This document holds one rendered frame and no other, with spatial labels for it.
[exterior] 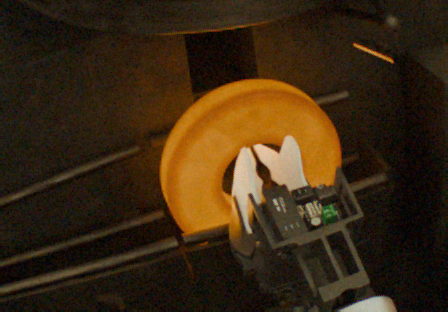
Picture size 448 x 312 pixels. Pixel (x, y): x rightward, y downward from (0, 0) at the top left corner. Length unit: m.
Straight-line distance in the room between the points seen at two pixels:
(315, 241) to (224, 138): 0.15
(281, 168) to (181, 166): 0.08
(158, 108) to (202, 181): 0.08
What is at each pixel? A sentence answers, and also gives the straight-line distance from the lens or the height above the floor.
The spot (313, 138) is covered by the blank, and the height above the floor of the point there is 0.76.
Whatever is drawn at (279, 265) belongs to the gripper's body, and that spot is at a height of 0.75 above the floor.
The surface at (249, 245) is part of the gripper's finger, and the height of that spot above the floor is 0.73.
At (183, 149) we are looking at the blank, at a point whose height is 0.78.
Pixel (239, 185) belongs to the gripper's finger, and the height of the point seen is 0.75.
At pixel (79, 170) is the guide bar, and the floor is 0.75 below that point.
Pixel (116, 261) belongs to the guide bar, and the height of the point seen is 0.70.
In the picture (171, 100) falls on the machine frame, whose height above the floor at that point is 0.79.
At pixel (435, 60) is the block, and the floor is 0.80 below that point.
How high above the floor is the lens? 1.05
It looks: 29 degrees down
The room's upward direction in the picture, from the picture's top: 9 degrees counter-clockwise
